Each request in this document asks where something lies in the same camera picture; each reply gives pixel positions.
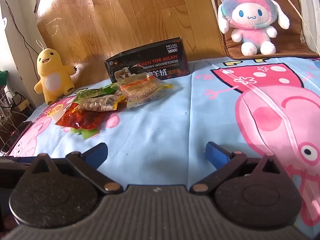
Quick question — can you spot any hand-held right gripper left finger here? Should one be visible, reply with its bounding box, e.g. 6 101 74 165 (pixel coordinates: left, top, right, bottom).
25 143 123 195

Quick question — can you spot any small jelly cup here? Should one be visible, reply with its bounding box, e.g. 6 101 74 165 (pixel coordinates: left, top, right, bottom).
47 105 69 125

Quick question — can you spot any dark green snack packet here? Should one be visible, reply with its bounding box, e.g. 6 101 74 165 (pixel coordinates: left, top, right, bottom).
72 84 123 104

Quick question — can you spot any pink white bunny plush toy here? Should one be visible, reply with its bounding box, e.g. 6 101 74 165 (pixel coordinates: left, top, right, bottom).
217 0 290 55

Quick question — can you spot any printed cartoon blanket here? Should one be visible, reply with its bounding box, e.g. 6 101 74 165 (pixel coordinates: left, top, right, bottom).
0 56 320 240

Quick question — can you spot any black wall cable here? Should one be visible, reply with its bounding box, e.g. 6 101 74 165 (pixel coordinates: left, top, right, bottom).
0 0 38 64

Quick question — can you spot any wooden board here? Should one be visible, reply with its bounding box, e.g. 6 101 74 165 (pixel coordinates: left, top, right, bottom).
35 0 228 90

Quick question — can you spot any white cable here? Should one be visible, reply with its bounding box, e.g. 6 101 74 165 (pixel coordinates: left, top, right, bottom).
274 0 305 43

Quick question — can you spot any light green snack packet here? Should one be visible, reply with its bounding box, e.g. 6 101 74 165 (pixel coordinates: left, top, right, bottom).
71 127 100 140

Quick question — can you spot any beige power strip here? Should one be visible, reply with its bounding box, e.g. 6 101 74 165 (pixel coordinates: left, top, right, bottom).
11 92 29 112

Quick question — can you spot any yellow chick plush toy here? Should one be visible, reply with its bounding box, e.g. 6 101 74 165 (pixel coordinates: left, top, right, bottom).
34 39 78 105

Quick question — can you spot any clear peanut packet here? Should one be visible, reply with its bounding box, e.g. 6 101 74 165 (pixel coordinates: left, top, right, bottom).
78 94 125 112

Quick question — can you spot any clear orange-label grain packet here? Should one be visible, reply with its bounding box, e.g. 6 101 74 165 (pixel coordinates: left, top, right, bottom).
117 76 181 109

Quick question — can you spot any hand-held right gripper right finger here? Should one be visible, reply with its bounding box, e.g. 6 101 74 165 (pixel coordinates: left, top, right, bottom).
191 141 288 195

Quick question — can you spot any black cardboard box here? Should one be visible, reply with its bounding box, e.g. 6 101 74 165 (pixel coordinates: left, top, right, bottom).
104 37 190 83

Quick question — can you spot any red spicy snack packet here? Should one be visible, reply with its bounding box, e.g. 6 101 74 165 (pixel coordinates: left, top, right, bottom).
55 103 110 130

